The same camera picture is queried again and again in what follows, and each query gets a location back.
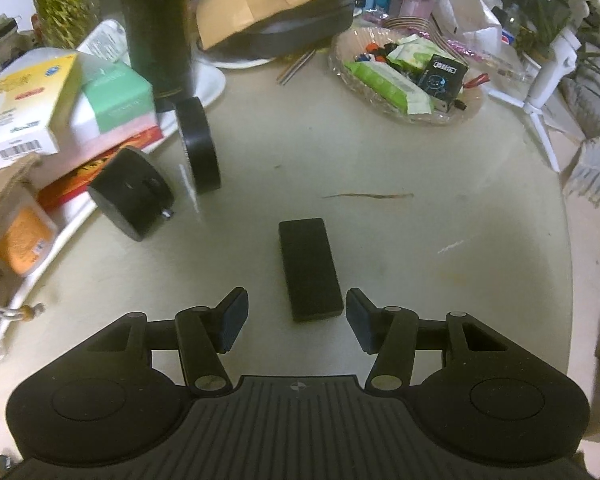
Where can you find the glass bowl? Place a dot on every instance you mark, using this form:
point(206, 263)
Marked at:
point(460, 110)

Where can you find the green and white box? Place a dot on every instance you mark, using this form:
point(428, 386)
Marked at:
point(115, 105)

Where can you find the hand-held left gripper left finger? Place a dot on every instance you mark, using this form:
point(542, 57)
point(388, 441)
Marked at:
point(232, 320)

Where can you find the black thermos bottle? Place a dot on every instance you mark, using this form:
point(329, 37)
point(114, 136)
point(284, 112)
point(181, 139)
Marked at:
point(155, 30)

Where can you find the small black printed box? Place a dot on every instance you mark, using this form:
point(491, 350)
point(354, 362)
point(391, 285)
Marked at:
point(442, 80)

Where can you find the fringed cloth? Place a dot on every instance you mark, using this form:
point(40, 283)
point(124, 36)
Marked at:
point(595, 160)

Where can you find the white tray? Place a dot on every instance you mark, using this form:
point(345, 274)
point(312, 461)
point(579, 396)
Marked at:
point(207, 85)

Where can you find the small black rectangular box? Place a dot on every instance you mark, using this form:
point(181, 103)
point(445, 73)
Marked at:
point(310, 270)

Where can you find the white plastic bag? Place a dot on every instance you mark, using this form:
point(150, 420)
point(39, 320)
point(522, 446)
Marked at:
point(462, 7)

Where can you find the white plate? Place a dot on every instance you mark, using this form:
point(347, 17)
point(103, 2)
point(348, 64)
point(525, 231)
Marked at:
point(240, 63)

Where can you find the white tripod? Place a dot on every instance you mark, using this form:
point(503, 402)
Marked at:
point(547, 80)

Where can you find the yellow cardboard box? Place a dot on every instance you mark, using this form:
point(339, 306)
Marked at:
point(25, 105)

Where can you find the red box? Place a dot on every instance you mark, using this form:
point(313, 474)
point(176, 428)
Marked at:
point(85, 175)

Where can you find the pair of chopsticks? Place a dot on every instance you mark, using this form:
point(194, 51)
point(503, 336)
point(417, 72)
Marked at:
point(295, 67)

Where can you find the black hard case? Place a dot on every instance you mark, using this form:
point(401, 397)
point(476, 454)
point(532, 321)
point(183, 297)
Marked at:
point(300, 35)

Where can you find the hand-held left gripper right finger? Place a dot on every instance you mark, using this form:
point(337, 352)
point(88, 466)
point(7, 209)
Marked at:
point(362, 322)

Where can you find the black wheel-shaped cylinder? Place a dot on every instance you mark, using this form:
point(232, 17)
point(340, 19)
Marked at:
point(130, 195)

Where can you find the light green wipes packet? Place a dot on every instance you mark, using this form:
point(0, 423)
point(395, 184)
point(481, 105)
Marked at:
point(415, 52)

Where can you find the black electrical tape roll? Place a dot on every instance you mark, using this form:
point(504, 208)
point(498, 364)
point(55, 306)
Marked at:
point(200, 145)

